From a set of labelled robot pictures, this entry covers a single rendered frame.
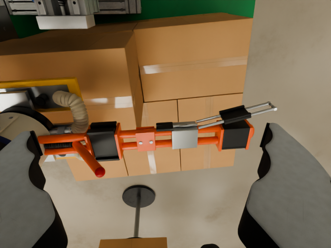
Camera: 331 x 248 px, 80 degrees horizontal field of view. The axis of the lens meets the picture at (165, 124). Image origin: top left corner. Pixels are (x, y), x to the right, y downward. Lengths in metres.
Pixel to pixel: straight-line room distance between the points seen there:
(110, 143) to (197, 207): 2.41
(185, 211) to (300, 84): 2.00
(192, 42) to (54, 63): 0.66
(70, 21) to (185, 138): 0.45
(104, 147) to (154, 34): 0.70
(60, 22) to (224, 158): 1.28
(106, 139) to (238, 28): 0.88
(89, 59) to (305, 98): 1.96
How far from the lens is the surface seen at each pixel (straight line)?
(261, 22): 1.82
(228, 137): 0.55
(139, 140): 0.54
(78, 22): 0.67
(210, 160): 1.52
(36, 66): 0.81
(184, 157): 1.46
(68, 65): 0.76
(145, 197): 2.59
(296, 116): 2.34
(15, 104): 0.70
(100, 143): 0.55
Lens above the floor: 1.63
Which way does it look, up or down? 58 degrees down
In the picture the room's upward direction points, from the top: 174 degrees clockwise
